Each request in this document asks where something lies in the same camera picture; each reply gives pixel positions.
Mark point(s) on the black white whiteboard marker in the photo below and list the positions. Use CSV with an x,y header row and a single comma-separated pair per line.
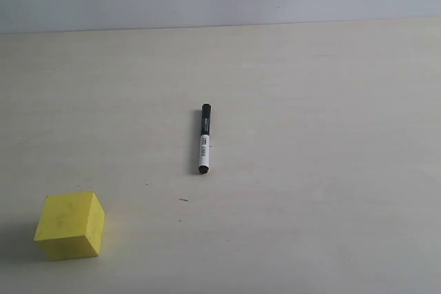
x,y
203,164

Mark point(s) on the yellow foam cube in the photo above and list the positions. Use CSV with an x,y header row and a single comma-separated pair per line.
x,y
71,226

